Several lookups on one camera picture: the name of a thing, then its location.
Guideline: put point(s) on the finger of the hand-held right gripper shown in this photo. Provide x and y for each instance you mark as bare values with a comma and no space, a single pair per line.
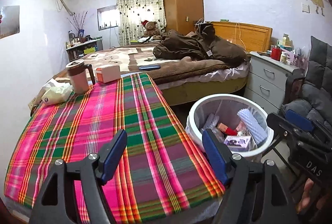
298,117
280,123

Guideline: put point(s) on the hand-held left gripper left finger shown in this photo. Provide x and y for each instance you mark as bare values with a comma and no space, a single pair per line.
114,156

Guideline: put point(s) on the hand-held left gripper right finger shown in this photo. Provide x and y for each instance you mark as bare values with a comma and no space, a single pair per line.
216,156

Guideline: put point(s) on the small pink printed box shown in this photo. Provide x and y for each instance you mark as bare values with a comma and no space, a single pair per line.
237,142

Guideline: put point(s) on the white foam net sleeve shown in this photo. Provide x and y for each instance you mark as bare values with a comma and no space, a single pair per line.
253,125

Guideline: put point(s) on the red and white box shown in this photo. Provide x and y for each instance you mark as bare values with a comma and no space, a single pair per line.
227,128

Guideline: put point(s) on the white round trash bin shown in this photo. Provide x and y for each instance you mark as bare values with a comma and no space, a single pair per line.
193,120

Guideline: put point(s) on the person's right hand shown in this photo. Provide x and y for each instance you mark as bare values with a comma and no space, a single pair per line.
307,195

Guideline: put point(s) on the plaid pink green tablecloth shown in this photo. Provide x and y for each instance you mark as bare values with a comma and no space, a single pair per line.
103,123

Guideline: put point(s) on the grey cushioned folding chair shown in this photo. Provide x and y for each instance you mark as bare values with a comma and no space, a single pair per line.
316,79

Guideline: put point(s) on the grey drawer nightstand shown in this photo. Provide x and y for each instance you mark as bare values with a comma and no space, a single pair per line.
269,79

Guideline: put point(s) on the white jar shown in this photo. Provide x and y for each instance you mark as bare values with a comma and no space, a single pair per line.
284,57

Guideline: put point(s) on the red jar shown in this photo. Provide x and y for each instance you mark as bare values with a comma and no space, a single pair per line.
276,53

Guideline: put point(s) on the white bed sheet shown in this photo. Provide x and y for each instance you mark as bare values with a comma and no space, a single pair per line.
225,72

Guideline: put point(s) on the green and white box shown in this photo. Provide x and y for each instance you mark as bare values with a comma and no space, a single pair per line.
286,41

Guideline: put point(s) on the orange and white box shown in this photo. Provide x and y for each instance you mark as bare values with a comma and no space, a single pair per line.
109,73

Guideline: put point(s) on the beige mug brown lid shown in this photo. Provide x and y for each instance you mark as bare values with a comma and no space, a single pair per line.
77,81

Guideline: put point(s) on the soft tissue pack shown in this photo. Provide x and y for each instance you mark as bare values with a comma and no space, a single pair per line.
57,94

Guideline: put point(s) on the wooden headboard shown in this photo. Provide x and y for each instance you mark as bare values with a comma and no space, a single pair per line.
254,35

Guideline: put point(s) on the brown patterned blanket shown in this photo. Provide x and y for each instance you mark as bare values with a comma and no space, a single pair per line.
181,68

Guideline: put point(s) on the blue phone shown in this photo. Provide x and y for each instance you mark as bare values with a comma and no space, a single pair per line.
149,67

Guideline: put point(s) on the shelf with bottles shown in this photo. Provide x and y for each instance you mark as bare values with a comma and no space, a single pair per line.
83,49

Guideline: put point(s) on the brown jacket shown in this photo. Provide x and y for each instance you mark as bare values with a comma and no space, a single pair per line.
197,45

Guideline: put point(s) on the brown teddy bear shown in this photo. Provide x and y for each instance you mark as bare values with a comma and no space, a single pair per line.
151,28

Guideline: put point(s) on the vase with dry branches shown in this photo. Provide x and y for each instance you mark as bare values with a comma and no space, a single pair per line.
77,24

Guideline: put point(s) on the small window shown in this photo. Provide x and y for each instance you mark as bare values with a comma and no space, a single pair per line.
107,18

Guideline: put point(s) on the heart print curtain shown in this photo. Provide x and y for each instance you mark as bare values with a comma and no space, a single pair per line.
140,11

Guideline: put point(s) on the wooden wardrobe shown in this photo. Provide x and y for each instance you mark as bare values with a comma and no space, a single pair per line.
182,1

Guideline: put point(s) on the wall socket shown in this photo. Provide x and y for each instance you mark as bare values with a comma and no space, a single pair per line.
32,102

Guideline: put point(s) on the wall switch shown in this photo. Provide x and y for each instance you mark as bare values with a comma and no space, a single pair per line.
305,8

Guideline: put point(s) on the shiny wall panel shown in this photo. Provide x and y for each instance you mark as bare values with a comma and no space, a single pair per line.
10,22

